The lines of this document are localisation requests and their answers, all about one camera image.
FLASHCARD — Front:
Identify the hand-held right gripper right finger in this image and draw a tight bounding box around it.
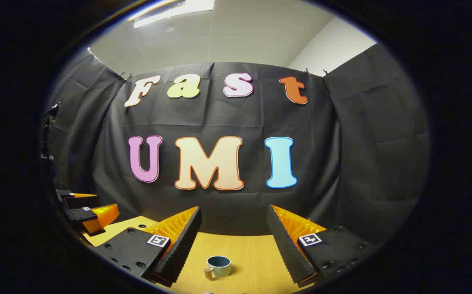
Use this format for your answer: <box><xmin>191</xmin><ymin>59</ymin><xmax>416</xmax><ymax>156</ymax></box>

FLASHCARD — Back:
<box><xmin>266</xmin><ymin>205</ymin><xmax>379</xmax><ymax>287</ymax></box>

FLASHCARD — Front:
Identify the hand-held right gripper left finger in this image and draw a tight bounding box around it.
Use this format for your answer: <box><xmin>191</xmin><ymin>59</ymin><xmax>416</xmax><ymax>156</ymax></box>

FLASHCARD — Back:
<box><xmin>93</xmin><ymin>206</ymin><xmax>202</xmax><ymax>287</ymax></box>

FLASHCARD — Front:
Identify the light blue cup wooden handle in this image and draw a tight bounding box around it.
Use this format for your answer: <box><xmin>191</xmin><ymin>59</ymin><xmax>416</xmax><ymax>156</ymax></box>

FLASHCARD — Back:
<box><xmin>203</xmin><ymin>256</ymin><xmax>232</xmax><ymax>281</ymax></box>

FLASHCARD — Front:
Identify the wooden desktop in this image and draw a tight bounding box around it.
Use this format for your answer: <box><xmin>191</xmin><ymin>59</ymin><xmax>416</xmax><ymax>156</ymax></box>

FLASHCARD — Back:
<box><xmin>83</xmin><ymin>216</ymin><xmax>314</xmax><ymax>294</ymax></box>

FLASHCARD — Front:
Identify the ceiling light panel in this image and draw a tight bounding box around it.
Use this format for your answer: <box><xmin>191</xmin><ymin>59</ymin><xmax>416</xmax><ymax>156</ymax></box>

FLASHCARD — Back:
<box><xmin>128</xmin><ymin>0</ymin><xmax>216</xmax><ymax>29</ymax></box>

